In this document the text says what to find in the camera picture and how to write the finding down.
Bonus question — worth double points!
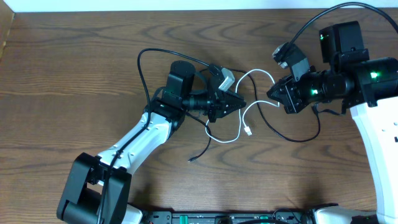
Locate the white USB cable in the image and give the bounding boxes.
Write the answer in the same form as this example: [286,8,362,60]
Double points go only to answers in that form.
[204,68,280,144]

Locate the black USB cable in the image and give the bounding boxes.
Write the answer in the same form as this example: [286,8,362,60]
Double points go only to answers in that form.
[186,67,322,163]

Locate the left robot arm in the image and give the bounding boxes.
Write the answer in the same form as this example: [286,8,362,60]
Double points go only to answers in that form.
[57,60,246,223]

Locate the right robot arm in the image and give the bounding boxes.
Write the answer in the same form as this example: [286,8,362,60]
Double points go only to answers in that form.
[267,21,397,223]

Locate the right camera black cable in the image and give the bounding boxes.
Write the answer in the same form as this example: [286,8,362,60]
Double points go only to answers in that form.
[287,1,398,47]

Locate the camera black cable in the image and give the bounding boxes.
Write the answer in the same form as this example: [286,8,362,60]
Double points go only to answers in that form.
[96,48,215,224]
[287,1,398,47]

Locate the left camera black cable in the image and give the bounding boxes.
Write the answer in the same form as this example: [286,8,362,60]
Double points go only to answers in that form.
[96,48,215,224]

